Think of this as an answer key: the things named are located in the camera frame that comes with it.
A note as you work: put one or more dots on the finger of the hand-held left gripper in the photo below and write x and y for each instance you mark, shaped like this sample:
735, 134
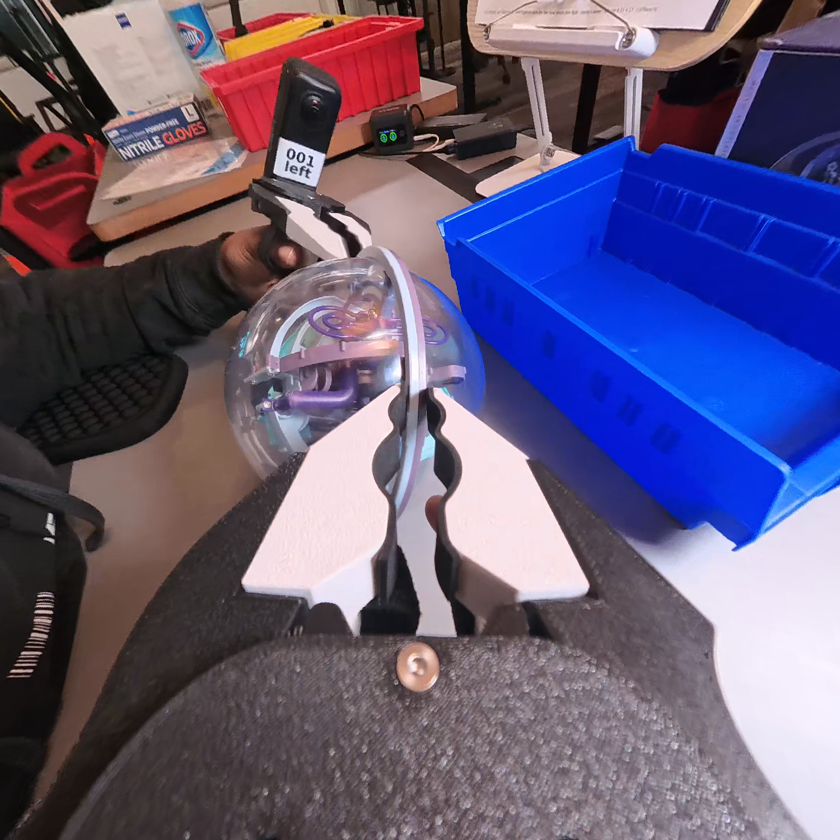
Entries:
309, 231
361, 247

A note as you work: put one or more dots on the black printed hoodie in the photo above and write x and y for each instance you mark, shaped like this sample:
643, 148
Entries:
33, 591

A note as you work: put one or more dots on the person's left forearm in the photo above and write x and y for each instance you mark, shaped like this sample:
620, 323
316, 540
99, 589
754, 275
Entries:
105, 315

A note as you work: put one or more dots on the person's left hand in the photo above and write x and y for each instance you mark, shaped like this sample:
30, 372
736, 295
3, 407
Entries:
243, 269

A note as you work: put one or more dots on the wipes canister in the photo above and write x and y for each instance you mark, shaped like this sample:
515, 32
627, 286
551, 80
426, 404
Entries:
194, 33

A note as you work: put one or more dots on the wood-edged white table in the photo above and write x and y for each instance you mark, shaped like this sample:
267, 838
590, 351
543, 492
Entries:
394, 164

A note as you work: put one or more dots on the black power adapter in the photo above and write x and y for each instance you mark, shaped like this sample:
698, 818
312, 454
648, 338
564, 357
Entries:
486, 138

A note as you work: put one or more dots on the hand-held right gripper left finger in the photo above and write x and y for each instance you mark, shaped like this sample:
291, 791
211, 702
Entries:
322, 525

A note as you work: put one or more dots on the dark blue box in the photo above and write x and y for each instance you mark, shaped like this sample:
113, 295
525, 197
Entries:
788, 92

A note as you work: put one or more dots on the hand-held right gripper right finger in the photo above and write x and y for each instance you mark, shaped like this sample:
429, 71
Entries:
512, 525

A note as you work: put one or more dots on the black mesh pad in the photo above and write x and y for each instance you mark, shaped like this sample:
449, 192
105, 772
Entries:
105, 407

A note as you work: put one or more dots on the white packet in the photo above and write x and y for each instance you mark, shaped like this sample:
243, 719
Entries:
118, 53

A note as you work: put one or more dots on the red plastic bin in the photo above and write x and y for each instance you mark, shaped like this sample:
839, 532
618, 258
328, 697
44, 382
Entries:
328, 82

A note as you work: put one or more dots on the clear plastic maze ball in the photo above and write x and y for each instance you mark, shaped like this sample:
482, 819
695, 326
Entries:
328, 355

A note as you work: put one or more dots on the glove box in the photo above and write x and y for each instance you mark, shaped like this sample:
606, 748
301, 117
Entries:
158, 131

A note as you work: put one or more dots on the red plastic container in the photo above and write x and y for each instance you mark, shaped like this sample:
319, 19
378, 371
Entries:
53, 210

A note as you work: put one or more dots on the white stand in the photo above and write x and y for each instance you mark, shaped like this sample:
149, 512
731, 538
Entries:
538, 112

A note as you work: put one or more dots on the yellow item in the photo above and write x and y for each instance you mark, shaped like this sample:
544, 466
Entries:
276, 37

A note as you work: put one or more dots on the small black device green display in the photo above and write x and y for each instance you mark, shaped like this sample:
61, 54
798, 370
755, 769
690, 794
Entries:
394, 131

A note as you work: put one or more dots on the blue plastic bin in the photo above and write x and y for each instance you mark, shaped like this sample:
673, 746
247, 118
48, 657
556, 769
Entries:
683, 315

